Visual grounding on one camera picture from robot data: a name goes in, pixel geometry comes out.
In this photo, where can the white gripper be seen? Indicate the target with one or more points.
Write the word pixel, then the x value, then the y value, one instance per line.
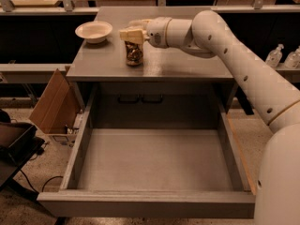
pixel 157 31

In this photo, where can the orange soda can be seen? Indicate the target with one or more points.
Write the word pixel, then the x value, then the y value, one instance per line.
pixel 134 53

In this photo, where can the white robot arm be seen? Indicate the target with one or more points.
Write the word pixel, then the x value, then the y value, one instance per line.
pixel 275 99

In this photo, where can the open grey top drawer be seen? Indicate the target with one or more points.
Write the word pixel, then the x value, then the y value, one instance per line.
pixel 153 151

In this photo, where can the white ceramic bowl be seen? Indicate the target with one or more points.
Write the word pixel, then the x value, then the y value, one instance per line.
pixel 94 32

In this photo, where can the grey cabinet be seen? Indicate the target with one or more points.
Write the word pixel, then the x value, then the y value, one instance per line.
pixel 150 53

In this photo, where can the brown cardboard box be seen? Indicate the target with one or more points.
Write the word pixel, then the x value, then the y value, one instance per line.
pixel 56 110

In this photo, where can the clear pump bottle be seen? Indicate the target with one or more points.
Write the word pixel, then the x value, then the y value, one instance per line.
pixel 293 59
pixel 274 56

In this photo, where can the dark tray on stand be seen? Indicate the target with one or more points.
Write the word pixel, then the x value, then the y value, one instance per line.
pixel 18 143

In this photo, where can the grey shelf rail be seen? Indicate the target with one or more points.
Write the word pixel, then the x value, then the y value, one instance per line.
pixel 30 73

